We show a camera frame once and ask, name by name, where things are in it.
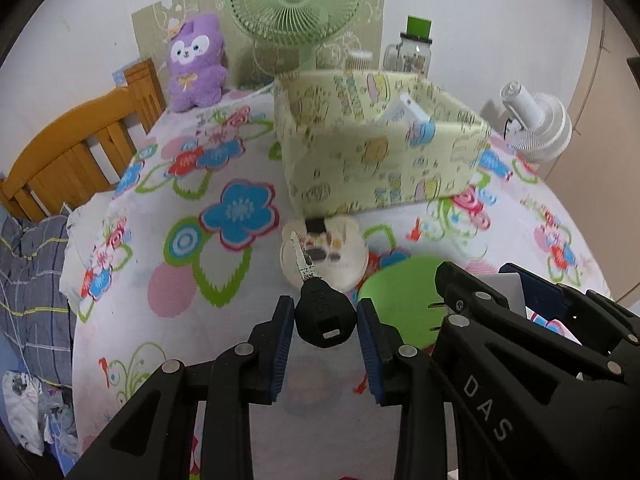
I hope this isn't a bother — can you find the purple plush toy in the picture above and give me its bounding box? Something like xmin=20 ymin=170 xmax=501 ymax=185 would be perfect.
xmin=165 ymin=14 xmax=230 ymax=113

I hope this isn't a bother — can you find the white patterned cloth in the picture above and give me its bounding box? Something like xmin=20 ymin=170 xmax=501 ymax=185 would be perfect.
xmin=2 ymin=370 xmax=81 ymax=476

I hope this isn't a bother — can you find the glass mug jar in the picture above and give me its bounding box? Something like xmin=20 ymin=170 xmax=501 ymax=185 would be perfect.
xmin=382 ymin=32 xmax=433 ymax=75

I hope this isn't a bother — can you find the beige wooden cabinet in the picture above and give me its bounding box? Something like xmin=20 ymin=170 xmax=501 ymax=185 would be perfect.
xmin=542 ymin=0 xmax=640 ymax=311

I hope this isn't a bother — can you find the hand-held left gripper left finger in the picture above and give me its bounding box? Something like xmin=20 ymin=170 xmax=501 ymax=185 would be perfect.
xmin=65 ymin=296 xmax=296 ymax=480

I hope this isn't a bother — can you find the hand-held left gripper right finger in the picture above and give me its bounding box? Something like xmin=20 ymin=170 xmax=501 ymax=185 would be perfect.
xmin=356 ymin=297 xmax=463 ymax=480

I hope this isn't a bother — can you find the floral tablecloth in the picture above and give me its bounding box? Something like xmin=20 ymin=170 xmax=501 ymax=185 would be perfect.
xmin=59 ymin=85 xmax=613 ymax=461

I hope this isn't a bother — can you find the white bear shaped dish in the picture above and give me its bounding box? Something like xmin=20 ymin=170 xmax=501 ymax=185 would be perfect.
xmin=279 ymin=216 xmax=370 ymax=292

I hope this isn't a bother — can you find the yellow printed storage box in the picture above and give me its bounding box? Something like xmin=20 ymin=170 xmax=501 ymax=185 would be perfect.
xmin=272 ymin=70 xmax=493 ymax=216

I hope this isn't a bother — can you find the green plastic cup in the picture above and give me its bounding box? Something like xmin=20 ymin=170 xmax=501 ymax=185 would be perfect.
xmin=406 ymin=16 xmax=433 ymax=41

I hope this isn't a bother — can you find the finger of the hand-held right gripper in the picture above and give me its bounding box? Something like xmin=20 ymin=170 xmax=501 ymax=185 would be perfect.
xmin=500 ymin=262 xmax=640 ymax=386
xmin=432 ymin=261 xmax=640 ymax=480

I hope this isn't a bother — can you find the white charger block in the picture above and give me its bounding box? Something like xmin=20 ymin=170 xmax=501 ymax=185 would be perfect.
xmin=382 ymin=92 xmax=436 ymax=128

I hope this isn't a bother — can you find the beige cartoon fabric panel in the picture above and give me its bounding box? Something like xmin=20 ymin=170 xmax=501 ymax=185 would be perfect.
xmin=131 ymin=0 xmax=388 ymax=93

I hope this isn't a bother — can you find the cotton swab jar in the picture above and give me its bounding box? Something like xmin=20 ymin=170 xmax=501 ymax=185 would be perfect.
xmin=344 ymin=50 xmax=375 ymax=73

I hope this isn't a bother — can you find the white clip fan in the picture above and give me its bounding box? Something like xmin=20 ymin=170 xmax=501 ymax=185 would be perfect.
xmin=499 ymin=80 xmax=573 ymax=163

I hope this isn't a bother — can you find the black head key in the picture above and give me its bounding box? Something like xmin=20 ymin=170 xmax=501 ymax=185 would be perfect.
xmin=287 ymin=230 xmax=358 ymax=350

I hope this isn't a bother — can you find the green round lid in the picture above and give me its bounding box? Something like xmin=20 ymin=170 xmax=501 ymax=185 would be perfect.
xmin=357 ymin=255 xmax=453 ymax=356

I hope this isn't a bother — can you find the light blue box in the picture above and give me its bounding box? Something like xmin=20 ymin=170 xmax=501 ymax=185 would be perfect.
xmin=112 ymin=60 xmax=141 ymax=86

